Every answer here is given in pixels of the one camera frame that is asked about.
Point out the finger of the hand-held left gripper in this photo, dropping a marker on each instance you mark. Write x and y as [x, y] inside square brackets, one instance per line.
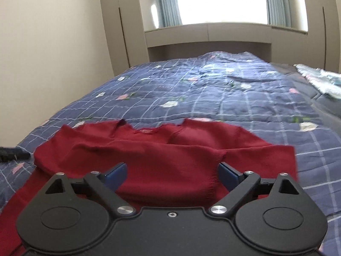
[12, 154]

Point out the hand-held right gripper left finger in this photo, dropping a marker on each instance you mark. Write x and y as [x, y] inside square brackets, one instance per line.
[116, 174]

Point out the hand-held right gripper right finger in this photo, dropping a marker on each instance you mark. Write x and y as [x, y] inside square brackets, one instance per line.
[227, 176]

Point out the red knit sweater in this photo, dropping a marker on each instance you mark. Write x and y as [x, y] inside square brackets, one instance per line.
[165, 162]

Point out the blue checked floral blanket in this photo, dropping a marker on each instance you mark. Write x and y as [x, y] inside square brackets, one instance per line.
[202, 90]

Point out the grey quilted mattress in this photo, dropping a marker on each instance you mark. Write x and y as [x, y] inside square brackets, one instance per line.
[326, 106]

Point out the light floral bed sheet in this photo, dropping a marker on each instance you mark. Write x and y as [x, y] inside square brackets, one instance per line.
[321, 81]

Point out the beige window bench cabinet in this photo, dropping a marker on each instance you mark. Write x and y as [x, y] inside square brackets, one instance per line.
[207, 36]

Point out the beige tall wardrobe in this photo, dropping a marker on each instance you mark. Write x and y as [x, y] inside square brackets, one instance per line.
[323, 24]
[125, 24]

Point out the bright window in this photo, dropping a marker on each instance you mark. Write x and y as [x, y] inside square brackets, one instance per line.
[221, 0]

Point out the light blue curtain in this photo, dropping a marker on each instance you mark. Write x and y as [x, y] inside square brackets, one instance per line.
[277, 2]
[167, 2]

